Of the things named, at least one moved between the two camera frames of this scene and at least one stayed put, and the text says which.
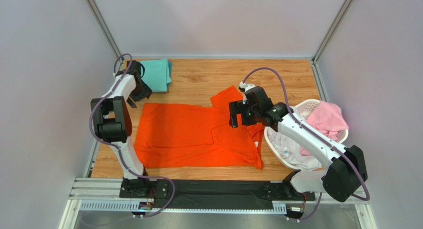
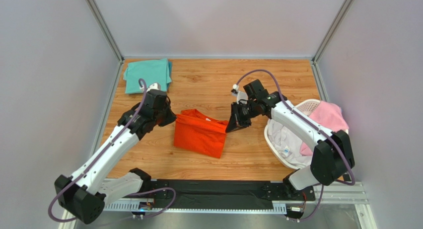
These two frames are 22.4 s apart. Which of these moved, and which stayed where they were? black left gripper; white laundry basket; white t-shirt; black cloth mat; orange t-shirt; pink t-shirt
Moved: black left gripper; orange t-shirt
Stayed: black cloth mat; white t-shirt; pink t-shirt; white laundry basket
